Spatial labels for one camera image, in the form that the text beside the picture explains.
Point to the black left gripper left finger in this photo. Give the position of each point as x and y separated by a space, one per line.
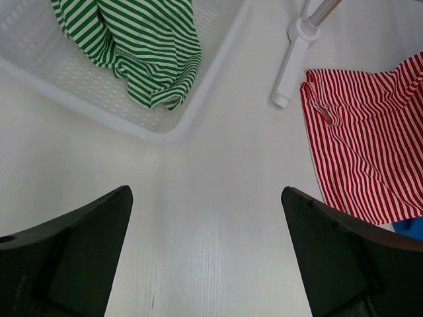
66 266

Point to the metal clothes rack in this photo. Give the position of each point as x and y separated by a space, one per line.
302 34

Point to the green white striped tank top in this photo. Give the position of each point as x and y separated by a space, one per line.
153 45

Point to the white plastic perforated basket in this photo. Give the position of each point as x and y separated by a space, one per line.
35 52

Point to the bright blue tank top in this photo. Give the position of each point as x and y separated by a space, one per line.
410 227

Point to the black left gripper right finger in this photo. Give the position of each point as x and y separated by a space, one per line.
350 267

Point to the red white striped tank top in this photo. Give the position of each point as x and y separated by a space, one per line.
365 137

